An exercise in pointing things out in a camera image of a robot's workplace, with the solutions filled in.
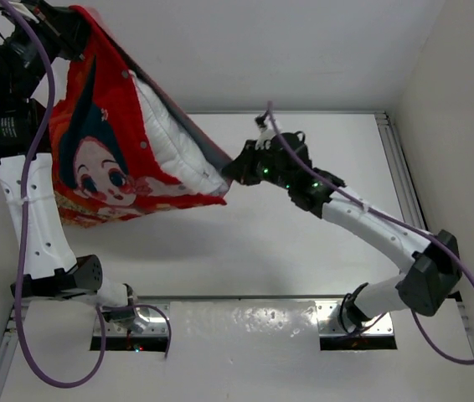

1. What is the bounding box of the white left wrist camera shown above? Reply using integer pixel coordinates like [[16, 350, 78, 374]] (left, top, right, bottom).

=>
[[0, 1, 39, 23]]

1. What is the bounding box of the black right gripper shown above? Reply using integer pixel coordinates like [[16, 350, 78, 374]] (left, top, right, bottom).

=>
[[224, 138, 294, 189]]

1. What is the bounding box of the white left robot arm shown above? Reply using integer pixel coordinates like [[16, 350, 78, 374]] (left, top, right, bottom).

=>
[[0, 1, 138, 322]]

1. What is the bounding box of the white pillow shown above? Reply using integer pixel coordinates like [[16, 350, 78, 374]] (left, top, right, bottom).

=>
[[132, 76, 229, 197]]

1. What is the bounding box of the aluminium frame rail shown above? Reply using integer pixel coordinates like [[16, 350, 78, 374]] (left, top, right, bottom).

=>
[[374, 112, 428, 229]]

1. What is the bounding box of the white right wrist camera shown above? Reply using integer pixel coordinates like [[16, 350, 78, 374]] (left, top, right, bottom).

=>
[[255, 113, 276, 150]]

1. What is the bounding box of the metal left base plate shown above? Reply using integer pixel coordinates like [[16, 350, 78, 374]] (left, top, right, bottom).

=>
[[101, 298, 170, 338]]

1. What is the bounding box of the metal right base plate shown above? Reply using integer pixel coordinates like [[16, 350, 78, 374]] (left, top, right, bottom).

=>
[[316, 299, 397, 336]]

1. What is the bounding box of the metal base plate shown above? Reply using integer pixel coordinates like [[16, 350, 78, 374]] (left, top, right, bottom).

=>
[[101, 298, 170, 338], [316, 299, 397, 336]]

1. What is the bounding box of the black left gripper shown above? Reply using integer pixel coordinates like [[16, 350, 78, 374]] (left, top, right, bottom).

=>
[[0, 0, 89, 101]]

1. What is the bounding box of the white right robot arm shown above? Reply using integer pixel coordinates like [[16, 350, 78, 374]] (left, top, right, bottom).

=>
[[222, 131, 461, 332]]

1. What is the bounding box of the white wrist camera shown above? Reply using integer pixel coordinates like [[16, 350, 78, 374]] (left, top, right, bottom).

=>
[[255, 113, 276, 150], [0, 1, 39, 23]]

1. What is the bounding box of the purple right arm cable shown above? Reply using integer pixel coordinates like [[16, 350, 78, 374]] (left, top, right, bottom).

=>
[[255, 100, 474, 365]]

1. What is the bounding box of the red cartoon print pillowcase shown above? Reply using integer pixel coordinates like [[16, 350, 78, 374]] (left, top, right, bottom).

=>
[[49, 5, 231, 227]]

